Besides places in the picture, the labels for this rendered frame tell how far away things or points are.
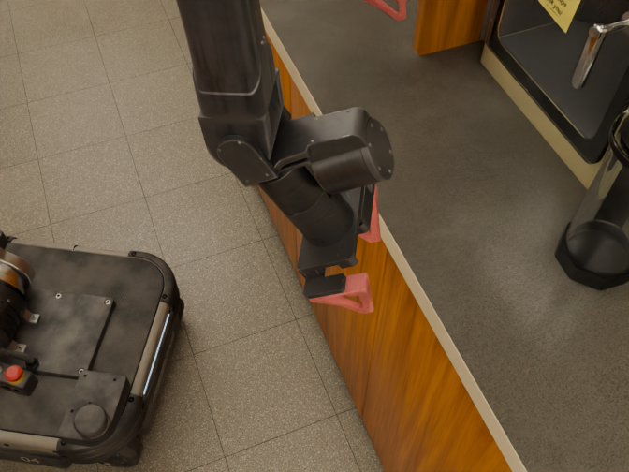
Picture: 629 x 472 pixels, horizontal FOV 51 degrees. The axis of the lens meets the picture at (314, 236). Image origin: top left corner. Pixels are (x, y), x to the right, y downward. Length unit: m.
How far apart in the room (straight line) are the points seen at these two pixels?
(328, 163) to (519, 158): 0.51
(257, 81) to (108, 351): 1.22
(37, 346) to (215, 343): 0.48
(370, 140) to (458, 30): 0.65
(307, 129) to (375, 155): 0.07
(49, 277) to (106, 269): 0.14
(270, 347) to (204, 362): 0.19
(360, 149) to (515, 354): 0.38
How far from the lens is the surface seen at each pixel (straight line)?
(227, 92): 0.53
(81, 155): 2.44
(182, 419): 1.82
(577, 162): 1.04
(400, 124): 1.06
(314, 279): 0.68
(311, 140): 0.58
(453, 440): 1.08
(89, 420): 1.52
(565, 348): 0.88
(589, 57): 0.87
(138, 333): 1.68
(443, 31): 1.19
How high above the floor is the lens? 1.67
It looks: 54 degrees down
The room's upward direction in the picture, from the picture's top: straight up
